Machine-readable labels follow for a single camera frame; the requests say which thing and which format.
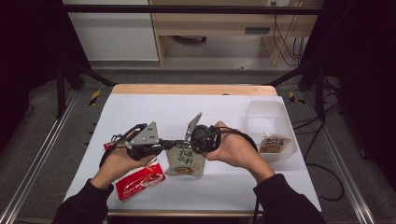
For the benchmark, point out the red seasoning packet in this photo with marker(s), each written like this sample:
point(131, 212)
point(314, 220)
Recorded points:
point(140, 182)

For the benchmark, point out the green and gold seasoning packet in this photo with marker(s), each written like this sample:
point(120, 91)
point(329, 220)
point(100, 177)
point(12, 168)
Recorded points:
point(185, 161)

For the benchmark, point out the white table mat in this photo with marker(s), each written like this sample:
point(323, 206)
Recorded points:
point(193, 112)

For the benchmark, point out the light wooden desk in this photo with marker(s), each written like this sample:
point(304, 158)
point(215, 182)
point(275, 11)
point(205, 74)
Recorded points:
point(218, 23)

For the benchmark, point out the black metal stand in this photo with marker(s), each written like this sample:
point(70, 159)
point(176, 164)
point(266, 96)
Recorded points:
point(319, 90)
point(60, 90)

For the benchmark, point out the person's right hand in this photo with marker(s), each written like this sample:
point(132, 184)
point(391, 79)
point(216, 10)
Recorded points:
point(239, 152)

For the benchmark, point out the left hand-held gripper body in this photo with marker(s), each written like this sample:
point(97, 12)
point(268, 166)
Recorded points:
point(146, 138)

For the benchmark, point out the person's left hand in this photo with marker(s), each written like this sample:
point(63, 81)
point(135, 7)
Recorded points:
point(118, 168)

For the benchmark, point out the black frame crossbar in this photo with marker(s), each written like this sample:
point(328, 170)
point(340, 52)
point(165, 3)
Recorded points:
point(186, 9)

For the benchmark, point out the black curtain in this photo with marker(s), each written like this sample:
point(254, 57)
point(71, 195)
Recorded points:
point(28, 56)
point(364, 68)

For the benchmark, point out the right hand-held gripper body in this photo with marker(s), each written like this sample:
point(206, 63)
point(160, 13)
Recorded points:
point(204, 138)

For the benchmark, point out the aluminium rail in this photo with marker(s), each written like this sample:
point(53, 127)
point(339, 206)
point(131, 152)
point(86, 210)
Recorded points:
point(342, 171)
point(34, 165)

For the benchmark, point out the wooden table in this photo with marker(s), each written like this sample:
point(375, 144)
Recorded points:
point(186, 89)

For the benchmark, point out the clear plastic container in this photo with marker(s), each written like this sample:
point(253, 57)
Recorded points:
point(271, 118)

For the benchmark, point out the white cabinet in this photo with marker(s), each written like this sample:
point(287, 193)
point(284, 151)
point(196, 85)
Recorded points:
point(115, 34)

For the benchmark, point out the yellow and black tape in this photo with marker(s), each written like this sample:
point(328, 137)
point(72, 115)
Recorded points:
point(294, 98)
point(95, 97)

